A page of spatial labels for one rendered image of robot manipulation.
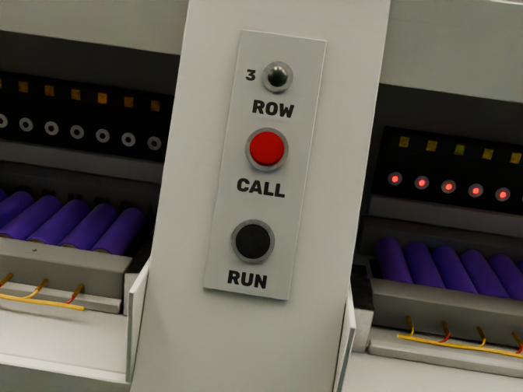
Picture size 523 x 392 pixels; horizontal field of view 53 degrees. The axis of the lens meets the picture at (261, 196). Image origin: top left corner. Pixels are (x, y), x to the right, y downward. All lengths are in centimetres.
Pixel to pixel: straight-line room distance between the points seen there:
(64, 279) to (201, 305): 10
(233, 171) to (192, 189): 2
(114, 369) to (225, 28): 17
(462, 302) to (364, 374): 8
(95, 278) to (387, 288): 17
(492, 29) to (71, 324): 26
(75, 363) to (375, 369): 15
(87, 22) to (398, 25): 15
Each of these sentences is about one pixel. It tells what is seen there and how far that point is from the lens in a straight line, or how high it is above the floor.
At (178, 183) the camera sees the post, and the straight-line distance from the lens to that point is 25.
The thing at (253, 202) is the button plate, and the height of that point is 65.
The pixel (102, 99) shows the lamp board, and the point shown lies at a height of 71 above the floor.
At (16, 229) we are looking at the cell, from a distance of 37.
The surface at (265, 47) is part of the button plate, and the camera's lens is 26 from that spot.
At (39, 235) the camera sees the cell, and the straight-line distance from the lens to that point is 36.
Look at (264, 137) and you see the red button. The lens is 24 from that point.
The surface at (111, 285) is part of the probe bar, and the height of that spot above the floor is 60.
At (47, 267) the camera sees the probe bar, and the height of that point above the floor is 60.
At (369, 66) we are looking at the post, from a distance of 26.
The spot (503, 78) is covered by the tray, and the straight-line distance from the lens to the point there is 29.
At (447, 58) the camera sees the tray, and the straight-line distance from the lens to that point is 28.
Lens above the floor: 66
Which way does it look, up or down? level
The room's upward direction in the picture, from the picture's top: 9 degrees clockwise
